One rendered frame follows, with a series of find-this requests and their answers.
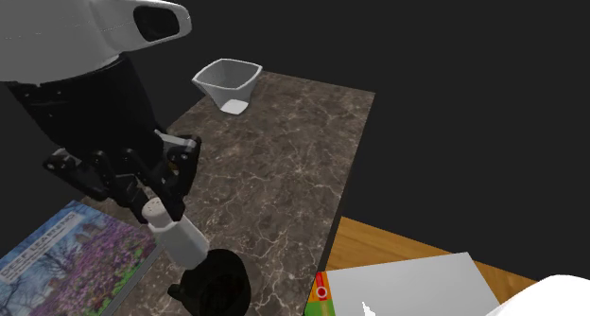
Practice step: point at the black mug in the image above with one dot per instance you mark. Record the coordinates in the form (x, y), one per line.
(221, 282)

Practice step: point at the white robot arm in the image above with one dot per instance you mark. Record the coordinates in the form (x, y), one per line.
(50, 29)

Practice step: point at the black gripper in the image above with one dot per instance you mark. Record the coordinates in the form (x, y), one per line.
(92, 112)

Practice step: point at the white square bowl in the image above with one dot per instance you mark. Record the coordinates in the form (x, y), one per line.
(228, 82)

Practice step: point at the white shaker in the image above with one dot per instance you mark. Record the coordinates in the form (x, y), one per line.
(177, 239)

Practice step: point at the grey robot stand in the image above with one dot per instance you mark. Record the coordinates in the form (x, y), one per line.
(410, 287)

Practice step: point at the book with purple flowers cover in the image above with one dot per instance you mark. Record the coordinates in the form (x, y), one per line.
(64, 264)

